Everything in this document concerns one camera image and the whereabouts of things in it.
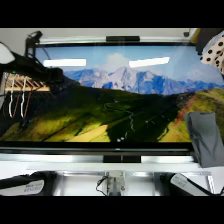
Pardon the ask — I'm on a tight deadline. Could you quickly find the grey shirt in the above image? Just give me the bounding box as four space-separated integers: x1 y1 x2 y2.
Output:
185 111 224 169

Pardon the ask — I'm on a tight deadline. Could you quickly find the wooden hanger rack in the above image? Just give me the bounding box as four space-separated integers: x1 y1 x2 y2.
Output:
2 72 52 93

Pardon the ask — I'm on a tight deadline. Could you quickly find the white clothes hanger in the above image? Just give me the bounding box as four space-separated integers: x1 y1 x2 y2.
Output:
19 76 29 119
8 74 17 119

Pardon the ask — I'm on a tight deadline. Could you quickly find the black garment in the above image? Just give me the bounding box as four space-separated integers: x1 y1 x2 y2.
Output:
195 27 224 55

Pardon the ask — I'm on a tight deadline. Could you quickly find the silver frame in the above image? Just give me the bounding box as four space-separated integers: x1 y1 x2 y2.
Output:
0 33 224 197

